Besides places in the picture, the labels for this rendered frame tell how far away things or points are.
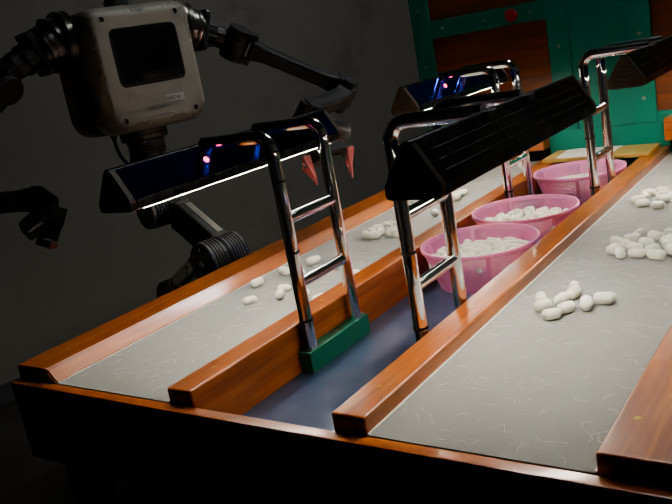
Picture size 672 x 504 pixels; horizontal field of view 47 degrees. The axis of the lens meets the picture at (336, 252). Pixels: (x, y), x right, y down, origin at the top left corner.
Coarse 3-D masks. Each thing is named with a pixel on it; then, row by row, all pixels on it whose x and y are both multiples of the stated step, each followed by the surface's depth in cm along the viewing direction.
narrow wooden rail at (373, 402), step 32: (640, 160) 227; (608, 192) 196; (576, 224) 172; (544, 256) 154; (512, 288) 141; (448, 320) 129; (480, 320) 130; (416, 352) 119; (448, 352) 120; (384, 384) 110; (416, 384) 112; (352, 416) 102; (384, 416) 105
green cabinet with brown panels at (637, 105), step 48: (432, 0) 271; (480, 0) 262; (528, 0) 253; (576, 0) 244; (624, 0) 236; (432, 48) 276; (480, 48) 267; (528, 48) 258; (576, 48) 249; (624, 96) 245
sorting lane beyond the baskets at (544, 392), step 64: (640, 192) 200; (576, 256) 158; (512, 320) 131; (576, 320) 126; (640, 320) 121; (448, 384) 112; (512, 384) 108; (576, 384) 105; (448, 448) 95; (512, 448) 92; (576, 448) 90
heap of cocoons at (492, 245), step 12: (468, 240) 183; (480, 240) 182; (492, 240) 179; (504, 240) 178; (516, 240) 176; (444, 252) 178; (468, 252) 174; (480, 252) 175; (492, 252) 172; (480, 264) 163
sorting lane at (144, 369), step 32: (480, 192) 236; (416, 224) 210; (320, 256) 196; (352, 256) 190; (256, 288) 178; (320, 288) 169; (192, 320) 163; (224, 320) 159; (256, 320) 156; (128, 352) 151; (160, 352) 147; (192, 352) 144; (224, 352) 141; (64, 384) 140; (96, 384) 137; (128, 384) 134; (160, 384) 132
